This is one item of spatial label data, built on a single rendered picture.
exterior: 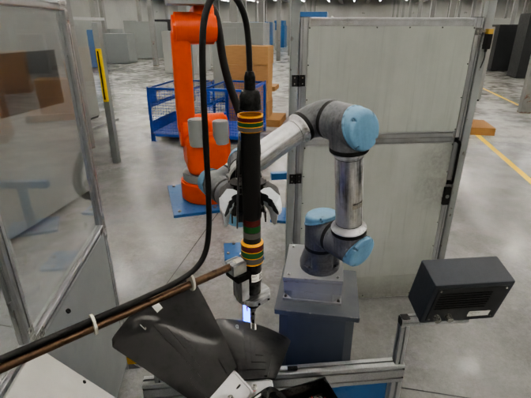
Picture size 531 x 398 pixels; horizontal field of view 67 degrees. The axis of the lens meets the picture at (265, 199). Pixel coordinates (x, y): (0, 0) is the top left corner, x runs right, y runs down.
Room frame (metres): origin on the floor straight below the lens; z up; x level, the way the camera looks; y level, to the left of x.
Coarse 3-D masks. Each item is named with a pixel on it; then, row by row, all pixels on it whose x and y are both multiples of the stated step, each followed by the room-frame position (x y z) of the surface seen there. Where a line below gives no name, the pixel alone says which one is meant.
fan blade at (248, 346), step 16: (224, 320) 0.90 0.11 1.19; (224, 336) 0.84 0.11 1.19; (240, 336) 0.84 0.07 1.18; (256, 336) 0.85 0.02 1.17; (272, 336) 0.87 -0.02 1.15; (240, 352) 0.78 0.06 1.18; (256, 352) 0.78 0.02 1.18; (272, 352) 0.80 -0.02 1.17; (240, 368) 0.72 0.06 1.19; (256, 368) 0.73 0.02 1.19; (272, 368) 0.73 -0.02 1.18
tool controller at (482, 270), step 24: (432, 264) 1.09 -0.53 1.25; (456, 264) 1.09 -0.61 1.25; (480, 264) 1.10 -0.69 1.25; (432, 288) 1.02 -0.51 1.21; (456, 288) 1.01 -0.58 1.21; (480, 288) 1.02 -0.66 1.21; (504, 288) 1.03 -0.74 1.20; (432, 312) 1.04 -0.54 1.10; (456, 312) 1.05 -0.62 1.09; (480, 312) 1.06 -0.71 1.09
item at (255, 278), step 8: (248, 72) 0.66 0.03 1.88; (248, 80) 0.65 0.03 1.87; (248, 88) 0.65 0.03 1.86; (240, 96) 0.65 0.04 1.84; (248, 96) 0.65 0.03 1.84; (256, 96) 0.65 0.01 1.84; (240, 104) 0.65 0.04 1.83; (248, 104) 0.65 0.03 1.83; (256, 104) 0.65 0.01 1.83; (256, 272) 0.65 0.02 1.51; (256, 280) 0.65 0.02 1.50; (256, 288) 0.65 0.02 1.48
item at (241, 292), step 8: (224, 264) 0.64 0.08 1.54; (232, 264) 0.63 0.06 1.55; (240, 264) 0.63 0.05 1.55; (232, 272) 0.62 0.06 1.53; (240, 272) 0.63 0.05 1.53; (248, 272) 0.63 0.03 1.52; (240, 280) 0.62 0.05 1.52; (248, 280) 0.64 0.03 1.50; (240, 288) 0.63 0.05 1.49; (248, 288) 0.64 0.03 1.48; (264, 288) 0.67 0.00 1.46; (240, 296) 0.63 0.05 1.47; (248, 296) 0.64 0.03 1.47; (256, 296) 0.65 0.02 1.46; (264, 296) 0.65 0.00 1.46; (248, 304) 0.63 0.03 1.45; (256, 304) 0.63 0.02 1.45
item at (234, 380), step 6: (234, 372) 0.62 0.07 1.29; (228, 378) 0.61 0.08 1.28; (234, 378) 0.61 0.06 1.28; (240, 378) 0.62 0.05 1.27; (222, 384) 0.60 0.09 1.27; (228, 384) 0.60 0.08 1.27; (234, 384) 0.61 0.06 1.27; (240, 384) 0.61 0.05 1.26; (246, 384) 0.61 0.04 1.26; (222, 390) 0.59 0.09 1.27; (228, 390) 0.60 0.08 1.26; (234, 390) 0.60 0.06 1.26; (240, 390) 0.60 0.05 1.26; (246, 390) 0.60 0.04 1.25; (216, 396) 0.58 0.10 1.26; (222, 396) 0.59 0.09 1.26; (234, 396) 0.59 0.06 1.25; (240, 396) 0.59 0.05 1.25; (246, 396) 0.60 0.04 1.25
